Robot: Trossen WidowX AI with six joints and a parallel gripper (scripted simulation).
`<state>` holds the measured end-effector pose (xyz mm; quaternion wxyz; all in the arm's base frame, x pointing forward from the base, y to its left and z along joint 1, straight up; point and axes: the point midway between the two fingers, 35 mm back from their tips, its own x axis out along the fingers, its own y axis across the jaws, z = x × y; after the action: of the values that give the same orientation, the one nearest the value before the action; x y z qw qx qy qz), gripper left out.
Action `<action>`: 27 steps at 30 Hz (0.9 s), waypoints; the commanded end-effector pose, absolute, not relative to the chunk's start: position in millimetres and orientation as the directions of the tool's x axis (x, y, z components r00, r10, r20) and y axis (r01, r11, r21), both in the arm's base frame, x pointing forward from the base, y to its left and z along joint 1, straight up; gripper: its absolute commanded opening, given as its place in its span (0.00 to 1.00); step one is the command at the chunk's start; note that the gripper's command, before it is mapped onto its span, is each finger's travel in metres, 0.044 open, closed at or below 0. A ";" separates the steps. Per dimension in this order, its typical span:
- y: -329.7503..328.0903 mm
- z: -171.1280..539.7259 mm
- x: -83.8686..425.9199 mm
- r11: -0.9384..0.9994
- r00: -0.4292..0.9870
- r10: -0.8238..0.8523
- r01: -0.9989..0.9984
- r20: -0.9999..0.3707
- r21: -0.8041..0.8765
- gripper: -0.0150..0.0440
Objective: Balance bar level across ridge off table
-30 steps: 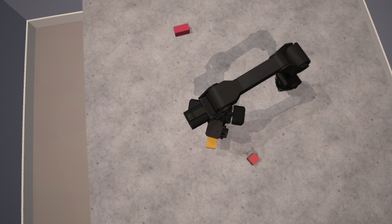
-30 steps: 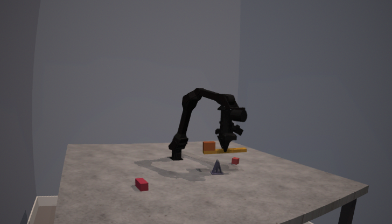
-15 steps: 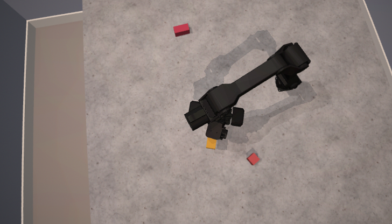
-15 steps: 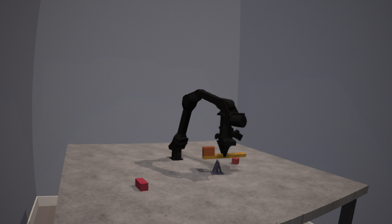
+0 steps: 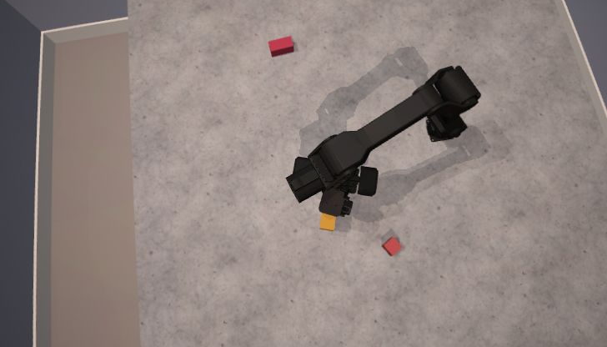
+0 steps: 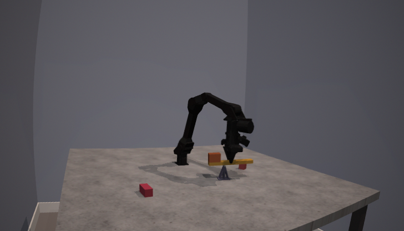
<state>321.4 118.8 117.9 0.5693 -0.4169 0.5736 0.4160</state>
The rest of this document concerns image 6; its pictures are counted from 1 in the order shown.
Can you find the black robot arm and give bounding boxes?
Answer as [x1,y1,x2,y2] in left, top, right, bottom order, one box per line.
[174,93,254,165]

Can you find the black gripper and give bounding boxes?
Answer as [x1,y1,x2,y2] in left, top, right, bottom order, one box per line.
[221,131,243,163]

